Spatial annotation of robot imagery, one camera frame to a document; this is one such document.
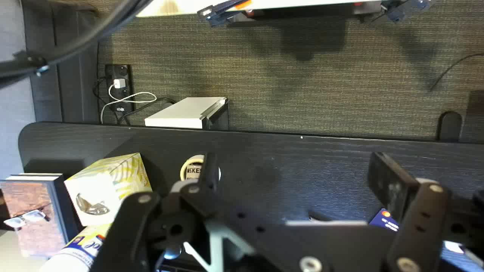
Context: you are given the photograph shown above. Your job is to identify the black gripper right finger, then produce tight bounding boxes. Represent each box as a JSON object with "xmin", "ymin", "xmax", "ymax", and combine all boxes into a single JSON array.
[{"xmin": 368, "ymin": 152, "xmax": 419, "ymax": 220}]

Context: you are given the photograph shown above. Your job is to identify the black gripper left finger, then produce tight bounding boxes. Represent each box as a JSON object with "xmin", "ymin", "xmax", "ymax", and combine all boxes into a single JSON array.
[{"xmin": 200, "ymin": 152, "xmax": 221, "ymax": 190}]

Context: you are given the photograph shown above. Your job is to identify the masking tape roll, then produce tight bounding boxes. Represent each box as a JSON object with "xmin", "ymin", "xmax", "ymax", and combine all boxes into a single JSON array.
[{"xmin": 179, "ymin": 154, "xmax": 205, "ymax": 181}]

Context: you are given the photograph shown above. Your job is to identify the yellow patterned tissue box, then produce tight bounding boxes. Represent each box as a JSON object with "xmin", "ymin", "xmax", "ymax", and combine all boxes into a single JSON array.
[{"xmin": 64, "ymin": 152, "xmax": 153, "ymax": 226}]

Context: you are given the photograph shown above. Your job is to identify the white computer tower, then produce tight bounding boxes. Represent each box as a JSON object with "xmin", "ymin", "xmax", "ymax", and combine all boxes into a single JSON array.
[{"xmin": 144, "ymin": 96, "xmax": 227, "ymax": 128}]

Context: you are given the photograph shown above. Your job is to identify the white wipes canister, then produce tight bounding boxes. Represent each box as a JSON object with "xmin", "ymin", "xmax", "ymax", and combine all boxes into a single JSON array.
[{"xmin": 40, "ymin": 223, "xmax": 111, "ymax": 272}]

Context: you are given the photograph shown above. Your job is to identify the brown hardcover book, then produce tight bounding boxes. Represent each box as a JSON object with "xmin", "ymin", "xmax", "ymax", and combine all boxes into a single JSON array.
[{"xmin": 0, "ymin": 172, "xmax": 67, "ymax": 256}]

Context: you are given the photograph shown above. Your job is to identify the white charger cable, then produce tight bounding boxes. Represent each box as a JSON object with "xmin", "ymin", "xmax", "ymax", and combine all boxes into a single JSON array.
[{"xmin": 99, "ymin": 75, "xmax": 159, "ymax": 125}]

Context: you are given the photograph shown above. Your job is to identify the wall power outlet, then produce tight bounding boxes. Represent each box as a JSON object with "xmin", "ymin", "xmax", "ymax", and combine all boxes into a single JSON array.
[{"xmin": 105, "ymin": 63, "xmax": 133, "ymax": 113}]

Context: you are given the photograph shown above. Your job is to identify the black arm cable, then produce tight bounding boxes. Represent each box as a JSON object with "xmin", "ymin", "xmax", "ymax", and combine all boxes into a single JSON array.
[{"xmin": 0, "ymin": 0, "xmax": 153, "ymax": 80}]

